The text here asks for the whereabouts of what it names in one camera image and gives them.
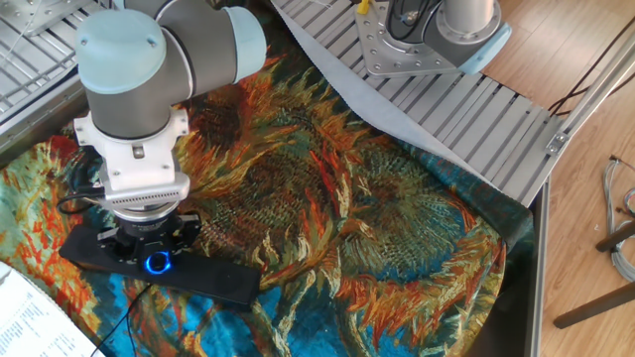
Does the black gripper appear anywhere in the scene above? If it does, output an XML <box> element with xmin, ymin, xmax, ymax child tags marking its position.
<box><xmin>96</xmin><ymin>212</ymin><xmax>202</xmax><ymax>264</ymax></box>

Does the black knob blue light ring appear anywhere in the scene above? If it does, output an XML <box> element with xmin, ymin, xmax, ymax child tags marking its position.
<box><xmin>143</xmin><ymin>250</ymin><xmax>174</xmax><ymax>276</ymax></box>

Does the black bar speaker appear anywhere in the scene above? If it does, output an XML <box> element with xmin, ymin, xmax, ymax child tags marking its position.
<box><xmin>58</xmin><ymin>223</ymin><xmax>263</xmax><ymax>306</ymax></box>

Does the white printed paper sheet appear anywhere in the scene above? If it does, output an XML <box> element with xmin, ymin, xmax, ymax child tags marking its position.
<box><xmin>0</xmin><ymin>261</ymin><xmax>103</xmax><ymax>357</ymax></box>

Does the sunflower painting cloth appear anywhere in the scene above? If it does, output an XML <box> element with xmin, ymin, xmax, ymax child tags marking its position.
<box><xmin>0</xmin><ymin>9</ymin><xmax>537</xmax><ymax>357</ymax></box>

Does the silver mounting plate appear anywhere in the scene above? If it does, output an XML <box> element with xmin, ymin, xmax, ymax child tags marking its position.
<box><xmin>0</xmin><ymin>0</ymin><xmax>93</xmax><ymax>39</ymax></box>
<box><xmin>354</xmin><ymin>2</ymin><xmax>470</xmax><ymax>79</ymax></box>

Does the dark wooden furniture leg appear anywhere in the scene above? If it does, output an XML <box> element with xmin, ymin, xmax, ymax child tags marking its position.
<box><xmin>553</xmin><ymin>281</ymin><xmax>635</xmax><ymax>330</ymax></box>
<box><xmin>594</xmin><ymin>220</ymin><xmax>635</xmax><ymax>253</ymax></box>

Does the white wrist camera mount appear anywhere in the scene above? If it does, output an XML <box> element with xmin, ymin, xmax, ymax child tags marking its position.
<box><xmin>72</xmin><ymin>107</ymin><xmax>192</xmax><ymax>215</ymax></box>

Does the thin black speaker cable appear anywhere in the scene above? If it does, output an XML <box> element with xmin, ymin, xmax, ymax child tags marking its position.
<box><xmin>88</xmin><ymin>283</ymin><xmax>153</xmax><ymax>357</ymax></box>

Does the black base cable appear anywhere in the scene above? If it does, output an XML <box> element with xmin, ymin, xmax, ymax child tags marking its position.
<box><xmin>386</xmin><ymin>0</ymin><xmax>441</xmax><ymax>41</ymax></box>

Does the aluminium frame beam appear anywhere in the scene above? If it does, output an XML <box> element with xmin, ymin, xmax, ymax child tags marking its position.
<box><xmin>525</xmin><ymin>178</ymin><xmax>552</xmax><ymax>357</ymax></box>
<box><xmin>545</xmin><ymin>29</ymin><xmax>635</xmax><ymax>158</ymax></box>

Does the grey cable bundle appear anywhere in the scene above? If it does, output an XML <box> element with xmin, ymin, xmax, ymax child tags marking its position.
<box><xmin>600</xmin><ymin>156</ymin><xmax>635</xmax><ymax>284</ymax></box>

